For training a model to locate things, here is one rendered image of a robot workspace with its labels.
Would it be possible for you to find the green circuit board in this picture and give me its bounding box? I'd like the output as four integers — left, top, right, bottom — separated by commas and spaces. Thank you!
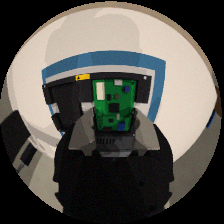
93, 79, 136, 131

